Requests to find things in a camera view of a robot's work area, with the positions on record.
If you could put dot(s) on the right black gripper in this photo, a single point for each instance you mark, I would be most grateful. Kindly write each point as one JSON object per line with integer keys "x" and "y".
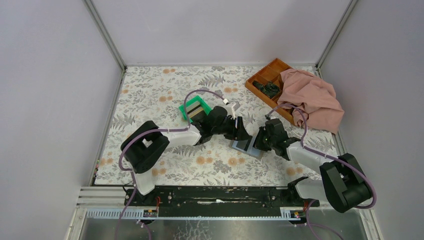
{"x": 260, "y": 139}

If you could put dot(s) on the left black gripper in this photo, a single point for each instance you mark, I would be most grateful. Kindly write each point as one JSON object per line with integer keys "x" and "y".
{"x": 240, "y": 131}

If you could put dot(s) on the grey leather card holder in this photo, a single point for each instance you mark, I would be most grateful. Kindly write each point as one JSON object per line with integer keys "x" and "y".
{"x": 247, "y": 147}

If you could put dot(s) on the green plastic bin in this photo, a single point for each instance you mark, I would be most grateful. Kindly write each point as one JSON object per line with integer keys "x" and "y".
{"x": 184, "y": 112}

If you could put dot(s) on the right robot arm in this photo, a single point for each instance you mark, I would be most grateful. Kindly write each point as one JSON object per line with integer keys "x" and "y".
{"x": 342, "y": 182}

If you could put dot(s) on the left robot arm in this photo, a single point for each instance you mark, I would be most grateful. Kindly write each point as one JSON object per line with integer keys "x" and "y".
{"x": 147, "y": 144}

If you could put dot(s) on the card stack in bin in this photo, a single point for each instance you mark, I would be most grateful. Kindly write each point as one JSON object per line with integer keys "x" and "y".
{"x": 197, "y": 111}

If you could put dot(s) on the dark green patterned cloth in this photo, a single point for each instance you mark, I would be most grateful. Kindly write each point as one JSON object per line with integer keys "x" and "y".
{"x": 270, "y": 89}

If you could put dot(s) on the floral table mat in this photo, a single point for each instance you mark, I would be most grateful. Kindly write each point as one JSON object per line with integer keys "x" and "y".
{"x": 156, "y": 93}

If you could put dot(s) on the pink cloth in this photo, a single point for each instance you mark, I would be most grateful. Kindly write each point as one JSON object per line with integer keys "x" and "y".
{"x": 314, "y": 97}

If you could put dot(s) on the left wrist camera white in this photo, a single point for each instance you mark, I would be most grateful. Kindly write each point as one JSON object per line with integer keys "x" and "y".
{"x": 231, "y": 108}

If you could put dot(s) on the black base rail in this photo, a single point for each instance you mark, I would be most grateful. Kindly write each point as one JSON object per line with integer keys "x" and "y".
{"x": 220, "y": 201}

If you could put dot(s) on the aluminium frame post left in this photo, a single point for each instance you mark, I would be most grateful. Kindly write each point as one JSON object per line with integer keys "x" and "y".
{"x": 97, "y": 19}

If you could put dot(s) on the aluminium frame post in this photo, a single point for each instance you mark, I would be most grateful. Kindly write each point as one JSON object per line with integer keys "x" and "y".
{"x": 336, "y": 33}
{"x": 97, "y": 19}

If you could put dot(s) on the aluminium frame post right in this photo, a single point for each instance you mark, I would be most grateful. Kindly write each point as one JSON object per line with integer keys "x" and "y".
{"x": 336, "y": 33}

